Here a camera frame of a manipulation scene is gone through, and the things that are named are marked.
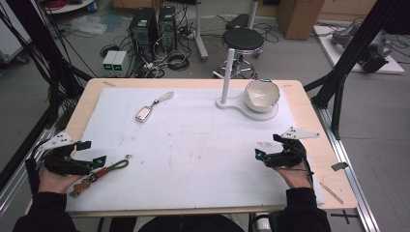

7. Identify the white metal stand leg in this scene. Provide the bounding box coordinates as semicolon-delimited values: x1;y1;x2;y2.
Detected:
192;0;211;63

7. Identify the white ceramic bowl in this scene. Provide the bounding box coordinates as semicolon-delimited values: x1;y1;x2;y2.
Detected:
243;78;281;114

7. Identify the white table mat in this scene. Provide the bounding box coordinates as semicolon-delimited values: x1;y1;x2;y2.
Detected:
65;86;325;213

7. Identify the black frame strut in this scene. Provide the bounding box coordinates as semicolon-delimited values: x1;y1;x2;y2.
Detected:
303;0;410;141
0;0;95;191

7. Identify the person's left hand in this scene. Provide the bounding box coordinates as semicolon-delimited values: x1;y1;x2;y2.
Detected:
38;167;87;195

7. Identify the aluminium rail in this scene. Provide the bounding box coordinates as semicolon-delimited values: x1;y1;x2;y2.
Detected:
312;103;382;232
0;127;60;218

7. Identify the silver tag keychain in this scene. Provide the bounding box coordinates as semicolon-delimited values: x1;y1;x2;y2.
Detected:
134;91;175;124

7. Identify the coiled black cable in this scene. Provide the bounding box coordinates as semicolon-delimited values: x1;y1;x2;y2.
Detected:
165;52;191;73

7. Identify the black round stool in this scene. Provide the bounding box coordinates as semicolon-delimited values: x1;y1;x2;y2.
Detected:
212;26;266;80

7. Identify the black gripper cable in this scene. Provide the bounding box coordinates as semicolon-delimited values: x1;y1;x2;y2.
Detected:
289;140;315;189

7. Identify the person's right hand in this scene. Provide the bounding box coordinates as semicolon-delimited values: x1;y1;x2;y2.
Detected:
277;161;313;190

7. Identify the large black computer tower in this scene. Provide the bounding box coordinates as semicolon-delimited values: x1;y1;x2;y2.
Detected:
128;7;160;64

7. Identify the small grey metal piece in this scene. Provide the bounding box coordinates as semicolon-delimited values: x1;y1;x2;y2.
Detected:
330;161;350;172

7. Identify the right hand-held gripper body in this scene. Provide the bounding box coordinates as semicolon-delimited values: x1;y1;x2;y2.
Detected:
264;126;321;169

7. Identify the small black computer tower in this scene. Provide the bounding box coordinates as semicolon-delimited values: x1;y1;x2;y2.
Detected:
158;4;178;53

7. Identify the white bench power supply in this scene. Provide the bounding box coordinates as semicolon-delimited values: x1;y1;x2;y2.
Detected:
102;49;119;78
111;50;130;78

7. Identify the green lanyard keychain with bear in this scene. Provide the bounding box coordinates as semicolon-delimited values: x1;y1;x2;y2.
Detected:
69;154;133;198

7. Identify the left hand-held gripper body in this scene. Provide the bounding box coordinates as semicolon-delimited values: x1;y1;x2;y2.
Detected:
37;130;96;177

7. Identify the round white table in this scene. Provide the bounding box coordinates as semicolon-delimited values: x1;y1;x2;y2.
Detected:
41;0;95;15

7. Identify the person's lap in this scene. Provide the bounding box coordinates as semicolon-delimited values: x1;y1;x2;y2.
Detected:
108;214;247;232

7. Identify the cardboard box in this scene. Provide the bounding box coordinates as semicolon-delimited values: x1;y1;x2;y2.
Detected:
276;0;327;42

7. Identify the white board with devices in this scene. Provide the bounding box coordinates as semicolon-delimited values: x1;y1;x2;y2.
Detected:
312;19;406;75

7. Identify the clear plastic bag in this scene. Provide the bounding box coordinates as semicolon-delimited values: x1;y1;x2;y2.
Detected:
69;14;108;36

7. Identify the white stand with pole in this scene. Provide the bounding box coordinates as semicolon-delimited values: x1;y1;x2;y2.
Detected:
215;47;279;122

